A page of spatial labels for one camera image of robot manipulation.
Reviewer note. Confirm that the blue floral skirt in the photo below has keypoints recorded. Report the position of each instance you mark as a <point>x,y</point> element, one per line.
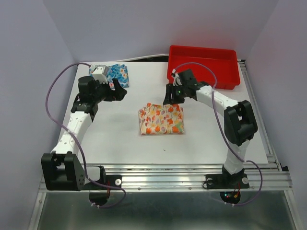
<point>119,72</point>

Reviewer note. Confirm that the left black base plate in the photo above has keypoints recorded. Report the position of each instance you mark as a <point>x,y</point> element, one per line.
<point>109,180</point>

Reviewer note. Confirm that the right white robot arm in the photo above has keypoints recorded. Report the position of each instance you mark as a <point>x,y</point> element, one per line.
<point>238,128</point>

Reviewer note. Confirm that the orange floral skirt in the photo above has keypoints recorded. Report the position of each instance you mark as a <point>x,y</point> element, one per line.
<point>157,119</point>

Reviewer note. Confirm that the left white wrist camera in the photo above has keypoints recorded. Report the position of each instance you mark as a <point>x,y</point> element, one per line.
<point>99,73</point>

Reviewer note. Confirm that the aluminium rail frame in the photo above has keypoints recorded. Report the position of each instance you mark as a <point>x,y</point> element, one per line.
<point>162,177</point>

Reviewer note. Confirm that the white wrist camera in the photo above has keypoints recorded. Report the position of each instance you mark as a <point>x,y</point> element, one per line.
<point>99,73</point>
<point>176,78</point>

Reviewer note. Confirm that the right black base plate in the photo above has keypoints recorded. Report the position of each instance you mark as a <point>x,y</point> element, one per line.
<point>223,182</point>

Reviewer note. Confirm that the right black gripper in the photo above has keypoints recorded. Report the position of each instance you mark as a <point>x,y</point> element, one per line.
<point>170,89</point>

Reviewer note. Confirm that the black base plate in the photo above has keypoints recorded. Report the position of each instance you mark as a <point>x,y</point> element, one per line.
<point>223,182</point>
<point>109,180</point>

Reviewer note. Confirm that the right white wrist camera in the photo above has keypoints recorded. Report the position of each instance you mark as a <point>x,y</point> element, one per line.
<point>176,78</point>

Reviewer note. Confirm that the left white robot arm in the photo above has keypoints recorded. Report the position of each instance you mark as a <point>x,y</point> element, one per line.
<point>62,169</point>

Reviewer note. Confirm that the white cable strip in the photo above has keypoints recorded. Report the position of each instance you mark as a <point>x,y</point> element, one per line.
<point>148,58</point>

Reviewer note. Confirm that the red plastic tray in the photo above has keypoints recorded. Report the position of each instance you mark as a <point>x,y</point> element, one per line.
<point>222,62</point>

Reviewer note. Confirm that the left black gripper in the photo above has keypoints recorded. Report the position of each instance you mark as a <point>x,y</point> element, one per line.
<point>117,95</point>

